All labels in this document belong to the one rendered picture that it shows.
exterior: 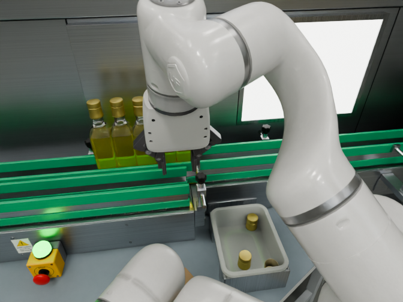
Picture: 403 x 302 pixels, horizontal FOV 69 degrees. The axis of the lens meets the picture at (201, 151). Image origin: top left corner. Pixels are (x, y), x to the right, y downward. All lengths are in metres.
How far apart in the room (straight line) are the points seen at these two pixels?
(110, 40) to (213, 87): 0.63
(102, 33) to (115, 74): 0.11
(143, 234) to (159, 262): 0.40
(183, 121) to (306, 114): 0.17
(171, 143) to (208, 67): 0.22
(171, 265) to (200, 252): 0.41
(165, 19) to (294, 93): 0.15
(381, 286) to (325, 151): 0.12
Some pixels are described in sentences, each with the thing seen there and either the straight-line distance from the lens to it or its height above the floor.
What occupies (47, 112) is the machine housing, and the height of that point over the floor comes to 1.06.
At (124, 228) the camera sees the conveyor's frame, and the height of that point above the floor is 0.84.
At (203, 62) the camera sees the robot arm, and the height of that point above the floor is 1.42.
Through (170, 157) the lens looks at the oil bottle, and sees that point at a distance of 0.86.
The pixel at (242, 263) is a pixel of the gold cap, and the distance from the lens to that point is 0.85.
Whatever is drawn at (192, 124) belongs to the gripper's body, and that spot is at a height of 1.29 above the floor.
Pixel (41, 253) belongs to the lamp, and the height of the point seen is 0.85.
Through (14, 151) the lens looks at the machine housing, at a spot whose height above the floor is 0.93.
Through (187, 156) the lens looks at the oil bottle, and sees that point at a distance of 0.87.
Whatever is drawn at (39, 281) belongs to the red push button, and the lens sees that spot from 0.92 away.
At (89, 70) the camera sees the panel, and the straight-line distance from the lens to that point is 0.91.
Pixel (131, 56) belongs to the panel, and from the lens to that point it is 0.88.
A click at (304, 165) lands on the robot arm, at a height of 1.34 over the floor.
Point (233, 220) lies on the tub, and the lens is 0.94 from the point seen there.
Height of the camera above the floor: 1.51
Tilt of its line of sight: 36 degrees down
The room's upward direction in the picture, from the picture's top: straight up
